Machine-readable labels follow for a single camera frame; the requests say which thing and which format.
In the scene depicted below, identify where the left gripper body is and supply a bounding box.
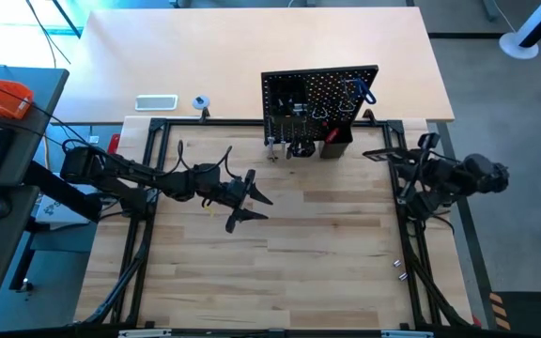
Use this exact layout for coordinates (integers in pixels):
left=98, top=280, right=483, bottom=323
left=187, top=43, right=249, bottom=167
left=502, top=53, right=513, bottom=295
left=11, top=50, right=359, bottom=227
left=213, top=169, right=256, bottom=235

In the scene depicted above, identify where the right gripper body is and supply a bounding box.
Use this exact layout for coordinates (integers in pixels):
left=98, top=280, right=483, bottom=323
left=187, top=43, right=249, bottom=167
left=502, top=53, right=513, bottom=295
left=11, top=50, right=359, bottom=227
left=406, top=147, right=441, bottom=187

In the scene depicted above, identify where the glossy black box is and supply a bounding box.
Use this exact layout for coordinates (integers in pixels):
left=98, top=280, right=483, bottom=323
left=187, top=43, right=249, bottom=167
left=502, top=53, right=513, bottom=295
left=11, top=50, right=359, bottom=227
left=319, top=125, right=354, bottom=160

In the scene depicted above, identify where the black perforated pegboard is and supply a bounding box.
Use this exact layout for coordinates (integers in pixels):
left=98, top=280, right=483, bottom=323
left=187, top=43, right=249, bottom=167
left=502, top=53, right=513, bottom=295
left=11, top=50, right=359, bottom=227
left=260, top=64, right=379, bottom=145

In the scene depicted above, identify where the black pegboard bin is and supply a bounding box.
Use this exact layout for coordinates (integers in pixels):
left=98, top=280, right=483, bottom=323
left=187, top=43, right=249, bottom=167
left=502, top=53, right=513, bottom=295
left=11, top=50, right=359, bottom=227
left=268, top=75, right=308, bottom=118

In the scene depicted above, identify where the beige desk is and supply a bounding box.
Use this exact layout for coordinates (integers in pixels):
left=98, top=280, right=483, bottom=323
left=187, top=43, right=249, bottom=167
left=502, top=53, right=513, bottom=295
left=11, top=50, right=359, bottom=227
left=52, top=7, right=456, bottom=124

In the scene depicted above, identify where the white floor stand pole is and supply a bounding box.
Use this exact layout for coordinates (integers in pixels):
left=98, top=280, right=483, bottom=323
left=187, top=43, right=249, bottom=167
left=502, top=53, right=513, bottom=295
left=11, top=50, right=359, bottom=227
left=499, top=0, right=541, bottom=61

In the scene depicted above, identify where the yellow black hazard tape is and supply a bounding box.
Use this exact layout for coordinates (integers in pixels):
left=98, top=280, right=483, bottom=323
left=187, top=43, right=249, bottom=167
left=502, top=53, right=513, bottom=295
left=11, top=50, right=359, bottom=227
left=488, top=291, right=506, bottom=332

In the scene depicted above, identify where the grey side table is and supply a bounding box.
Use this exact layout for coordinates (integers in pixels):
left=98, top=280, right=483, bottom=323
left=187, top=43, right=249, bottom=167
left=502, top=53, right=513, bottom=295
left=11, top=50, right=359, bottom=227
left=0, top=65, right=70, bottom=187

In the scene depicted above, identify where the dark grey work desk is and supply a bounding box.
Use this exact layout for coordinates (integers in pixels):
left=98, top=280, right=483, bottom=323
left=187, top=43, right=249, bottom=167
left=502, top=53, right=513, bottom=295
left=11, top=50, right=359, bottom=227
left=0, top=185, right=41, bottom=306

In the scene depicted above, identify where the orange plastic case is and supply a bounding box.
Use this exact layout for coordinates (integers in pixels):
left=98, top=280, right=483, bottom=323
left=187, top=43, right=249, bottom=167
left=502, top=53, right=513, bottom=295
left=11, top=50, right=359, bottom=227
left=0, top=76, right=36, bottom=120

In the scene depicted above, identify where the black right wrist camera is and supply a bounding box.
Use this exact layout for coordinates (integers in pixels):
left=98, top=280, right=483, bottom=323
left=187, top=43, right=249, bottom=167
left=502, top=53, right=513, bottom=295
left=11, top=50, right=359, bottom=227
left=418, top=131, right=441, bottom=150

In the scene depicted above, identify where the black aluminium table frame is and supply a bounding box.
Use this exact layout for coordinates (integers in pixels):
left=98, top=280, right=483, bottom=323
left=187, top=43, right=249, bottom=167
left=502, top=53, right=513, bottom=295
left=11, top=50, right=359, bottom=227
left=82, top=116, right=473, bottom=330

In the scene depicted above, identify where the silver metal rail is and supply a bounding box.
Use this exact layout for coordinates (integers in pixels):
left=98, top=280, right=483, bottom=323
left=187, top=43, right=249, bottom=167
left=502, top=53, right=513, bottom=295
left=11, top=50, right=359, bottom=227
left=381, top=330, right=434, bottom=338
left=118, top=328, right=173, bottom=338

